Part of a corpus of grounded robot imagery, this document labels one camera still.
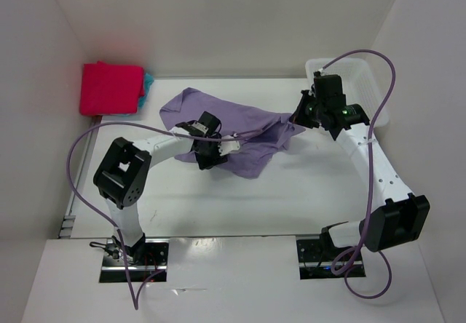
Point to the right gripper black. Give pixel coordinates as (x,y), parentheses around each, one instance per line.
(298,116)

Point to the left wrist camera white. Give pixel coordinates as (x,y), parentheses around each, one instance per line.
(228,144)

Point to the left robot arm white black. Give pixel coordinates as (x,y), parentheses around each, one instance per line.
(121,176)

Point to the white plastic basket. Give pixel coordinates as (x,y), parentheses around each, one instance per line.
(358,82)

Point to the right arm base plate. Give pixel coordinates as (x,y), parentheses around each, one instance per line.
(315,256)

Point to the lavender t shirt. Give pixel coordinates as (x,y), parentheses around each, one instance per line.
(271,132)

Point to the cyan t shirt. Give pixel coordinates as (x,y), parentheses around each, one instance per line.
(148,80)

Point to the magenta t shirt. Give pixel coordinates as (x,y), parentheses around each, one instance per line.
(109,89)

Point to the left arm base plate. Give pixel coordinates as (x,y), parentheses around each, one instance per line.
(149,263)

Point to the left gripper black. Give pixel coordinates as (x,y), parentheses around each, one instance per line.
(214,160)

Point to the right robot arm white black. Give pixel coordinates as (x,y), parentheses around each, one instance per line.
(397,214)

